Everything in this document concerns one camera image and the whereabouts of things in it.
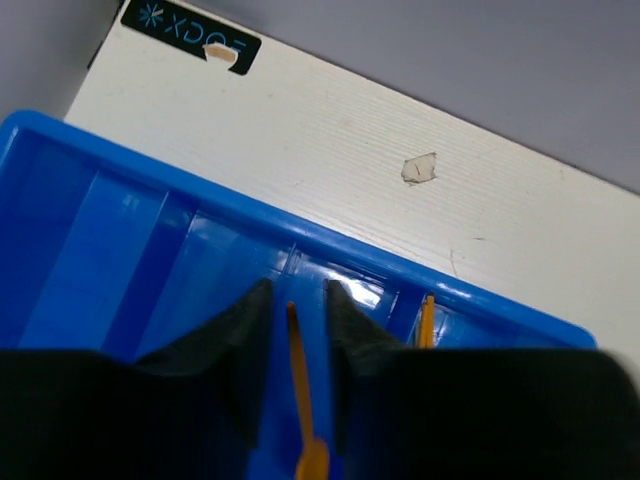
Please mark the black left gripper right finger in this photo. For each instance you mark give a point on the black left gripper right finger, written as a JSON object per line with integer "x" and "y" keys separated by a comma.
{"x": 409, "y": 413}

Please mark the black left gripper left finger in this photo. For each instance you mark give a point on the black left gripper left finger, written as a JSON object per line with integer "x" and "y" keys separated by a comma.
{"x": 189, "y": 410}

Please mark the orange chopstick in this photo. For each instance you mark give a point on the orange chopstick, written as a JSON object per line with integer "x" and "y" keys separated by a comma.
{"x": 425, "y": 339}

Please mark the blue divided plastic tray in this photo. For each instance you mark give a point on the blue divided plastic tray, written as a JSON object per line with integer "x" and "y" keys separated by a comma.
{"x": 107, "y": 249}

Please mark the black logo sticker left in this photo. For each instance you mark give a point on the black logo sticker left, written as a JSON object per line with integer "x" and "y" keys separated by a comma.
{"x": 193, "y": 33}

